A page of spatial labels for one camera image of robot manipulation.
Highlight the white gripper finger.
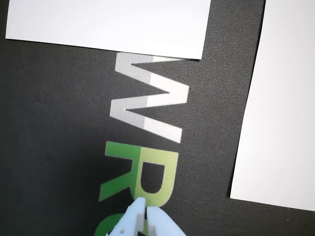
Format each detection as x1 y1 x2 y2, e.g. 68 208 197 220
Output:
107 197 149 236
147 206 189 236

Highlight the black printed mat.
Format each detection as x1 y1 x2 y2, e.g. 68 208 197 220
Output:
0 0 315 236

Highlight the white paper sheet marked HOME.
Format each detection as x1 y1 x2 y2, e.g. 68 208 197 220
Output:
230 0 315 212

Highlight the white paper sheet marked 1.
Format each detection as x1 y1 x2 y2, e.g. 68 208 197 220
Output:
5 0 212 60

